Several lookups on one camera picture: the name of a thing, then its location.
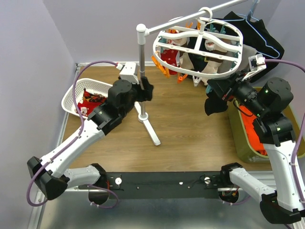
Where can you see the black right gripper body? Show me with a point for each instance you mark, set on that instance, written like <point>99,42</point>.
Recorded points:
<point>242,90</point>

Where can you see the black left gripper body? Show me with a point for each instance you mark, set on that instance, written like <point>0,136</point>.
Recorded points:
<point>137,92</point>

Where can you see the black striped sock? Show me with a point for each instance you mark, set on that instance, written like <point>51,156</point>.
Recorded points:
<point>213,105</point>
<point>209,94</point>

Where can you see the white round sock hanger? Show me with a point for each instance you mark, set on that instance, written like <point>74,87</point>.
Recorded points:
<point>199,46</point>

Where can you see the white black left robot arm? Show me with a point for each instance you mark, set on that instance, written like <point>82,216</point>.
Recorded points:
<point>51,173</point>

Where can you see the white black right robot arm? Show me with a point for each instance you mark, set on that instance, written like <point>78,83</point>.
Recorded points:
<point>284,204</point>

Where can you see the socks pile in basket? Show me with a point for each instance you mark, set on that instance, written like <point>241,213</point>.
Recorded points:
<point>89,102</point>

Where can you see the grey hanging garment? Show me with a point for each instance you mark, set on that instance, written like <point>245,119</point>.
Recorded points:
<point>248,51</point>

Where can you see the navy santa sock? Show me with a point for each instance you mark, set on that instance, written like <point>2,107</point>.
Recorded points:
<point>198,60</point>

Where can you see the white perforated basket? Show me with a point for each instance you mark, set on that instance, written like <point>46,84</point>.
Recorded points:
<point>92,86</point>

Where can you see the orange cloth in bin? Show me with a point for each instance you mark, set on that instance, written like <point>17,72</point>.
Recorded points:
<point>253,138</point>

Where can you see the cream brown striped sock back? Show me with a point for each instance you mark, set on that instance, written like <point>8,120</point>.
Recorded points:
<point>184,57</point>

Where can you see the red santa sock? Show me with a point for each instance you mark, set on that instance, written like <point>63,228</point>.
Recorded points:
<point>171,56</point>

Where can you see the green plastic bin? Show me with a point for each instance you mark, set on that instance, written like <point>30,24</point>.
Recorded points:
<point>271,126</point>

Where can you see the black hanging garment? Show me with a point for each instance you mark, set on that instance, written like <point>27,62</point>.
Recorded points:
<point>257,40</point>

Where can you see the silver drying rack stand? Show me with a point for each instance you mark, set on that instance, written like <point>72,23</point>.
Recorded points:
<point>151,115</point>

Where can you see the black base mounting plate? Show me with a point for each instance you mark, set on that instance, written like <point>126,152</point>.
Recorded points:
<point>162,185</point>

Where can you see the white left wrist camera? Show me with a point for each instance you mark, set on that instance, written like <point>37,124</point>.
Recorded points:
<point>128,71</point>

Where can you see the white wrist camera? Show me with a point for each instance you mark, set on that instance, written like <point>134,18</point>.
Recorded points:
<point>256,64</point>
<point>128,71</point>

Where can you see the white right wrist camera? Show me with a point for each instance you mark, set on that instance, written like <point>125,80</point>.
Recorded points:
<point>256,64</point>

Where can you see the light blue wire hanger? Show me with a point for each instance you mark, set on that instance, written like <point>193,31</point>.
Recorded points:
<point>255,33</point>

